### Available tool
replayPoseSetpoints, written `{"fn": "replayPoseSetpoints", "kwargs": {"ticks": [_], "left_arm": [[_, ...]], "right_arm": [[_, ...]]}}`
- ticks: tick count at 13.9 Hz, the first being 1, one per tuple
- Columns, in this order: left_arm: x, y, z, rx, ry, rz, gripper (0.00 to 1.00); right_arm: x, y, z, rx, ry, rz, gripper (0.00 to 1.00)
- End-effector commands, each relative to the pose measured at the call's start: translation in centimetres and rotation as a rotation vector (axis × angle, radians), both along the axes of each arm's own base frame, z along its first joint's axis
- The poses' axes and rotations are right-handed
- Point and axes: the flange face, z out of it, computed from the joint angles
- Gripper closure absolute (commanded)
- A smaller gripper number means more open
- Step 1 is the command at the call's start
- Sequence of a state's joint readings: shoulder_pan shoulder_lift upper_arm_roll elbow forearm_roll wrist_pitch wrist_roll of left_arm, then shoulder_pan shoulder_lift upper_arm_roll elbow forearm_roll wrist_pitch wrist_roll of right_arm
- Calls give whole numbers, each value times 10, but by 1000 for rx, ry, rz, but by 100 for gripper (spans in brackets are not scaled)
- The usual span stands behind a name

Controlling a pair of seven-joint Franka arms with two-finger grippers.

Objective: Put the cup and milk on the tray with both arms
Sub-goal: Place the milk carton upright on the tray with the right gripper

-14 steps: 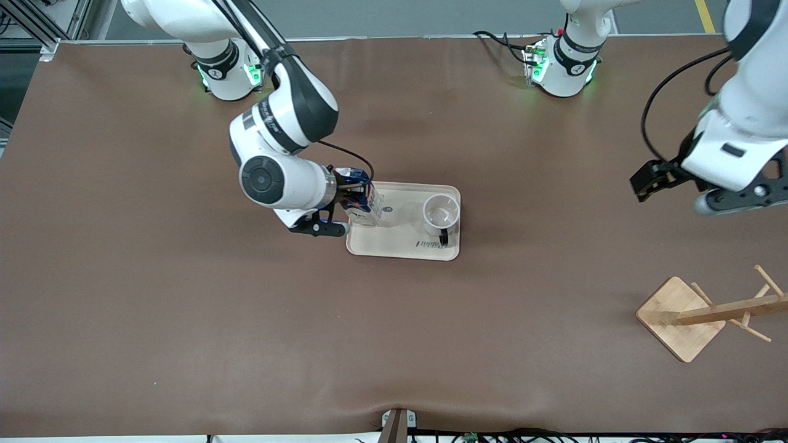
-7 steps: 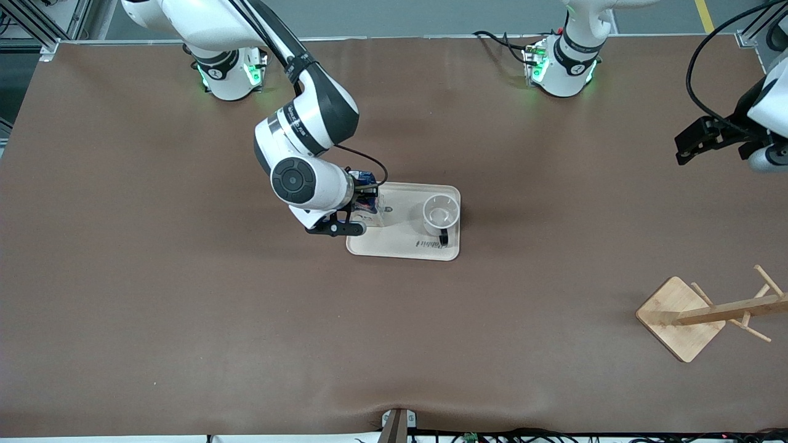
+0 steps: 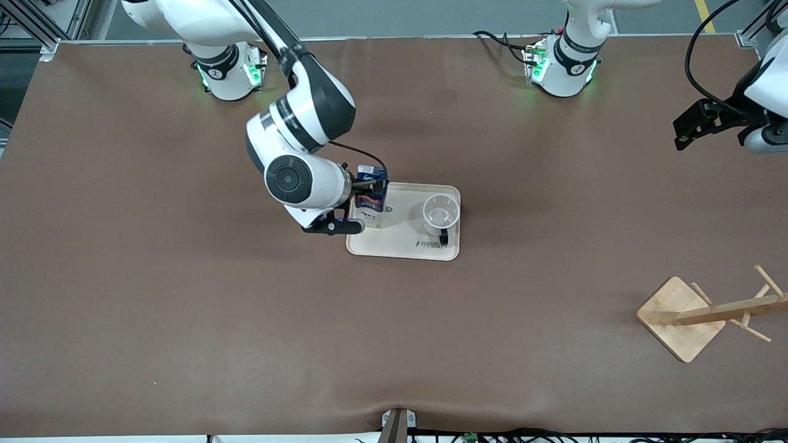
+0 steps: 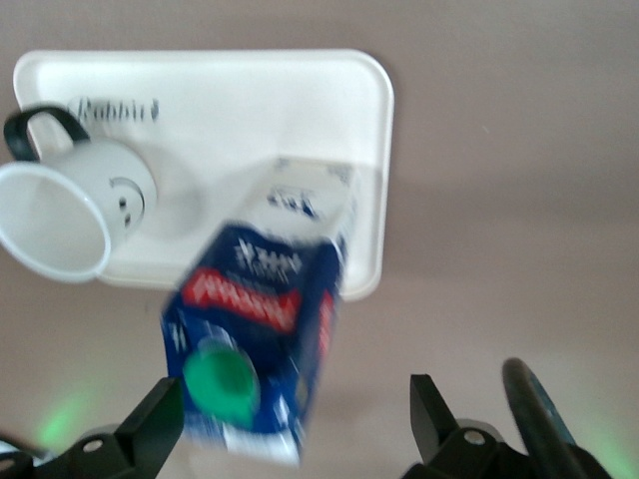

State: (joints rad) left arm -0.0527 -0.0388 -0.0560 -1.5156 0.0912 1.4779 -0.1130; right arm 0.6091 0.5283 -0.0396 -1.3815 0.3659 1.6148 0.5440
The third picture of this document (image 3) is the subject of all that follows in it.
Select blue milk carton green cap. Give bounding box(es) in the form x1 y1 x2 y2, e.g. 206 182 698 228
356 164 389 230

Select white smiley mug black handle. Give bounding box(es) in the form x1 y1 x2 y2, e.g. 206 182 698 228
422 193 462 246

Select beige tray with dog print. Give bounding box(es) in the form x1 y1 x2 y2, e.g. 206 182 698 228
345 182 462 262

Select wooden mug stand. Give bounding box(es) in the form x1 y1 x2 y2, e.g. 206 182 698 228
635 265 788 364

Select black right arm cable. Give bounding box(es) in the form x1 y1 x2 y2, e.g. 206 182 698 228
329 141 389 178

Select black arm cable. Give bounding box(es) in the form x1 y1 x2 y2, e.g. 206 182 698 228
329 141 389 178
685 0 742 111

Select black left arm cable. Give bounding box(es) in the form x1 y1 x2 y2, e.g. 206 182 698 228
685 0 742 111

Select aluminium frame profile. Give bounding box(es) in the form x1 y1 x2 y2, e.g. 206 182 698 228
0 0 94 62
734 0 788 50

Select black left base cables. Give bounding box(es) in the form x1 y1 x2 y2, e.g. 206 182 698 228
472 29 537 67

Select grey metal camera bracket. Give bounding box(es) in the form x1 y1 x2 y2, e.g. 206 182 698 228
380 408 418 443

